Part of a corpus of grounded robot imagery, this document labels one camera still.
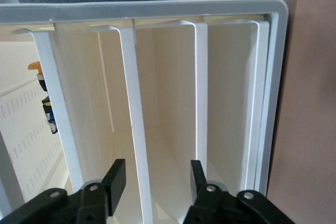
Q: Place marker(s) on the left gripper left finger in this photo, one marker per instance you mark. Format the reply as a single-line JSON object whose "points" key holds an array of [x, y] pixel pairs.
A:
{"points": [[115, 182]]}

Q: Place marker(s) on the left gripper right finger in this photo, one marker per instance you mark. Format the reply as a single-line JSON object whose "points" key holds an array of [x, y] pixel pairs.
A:
{"points": [[199, 182]]}

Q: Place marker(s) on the white drawer cabinet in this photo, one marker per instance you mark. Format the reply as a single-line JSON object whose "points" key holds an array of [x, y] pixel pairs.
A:
{"points": [[157, 9]]}

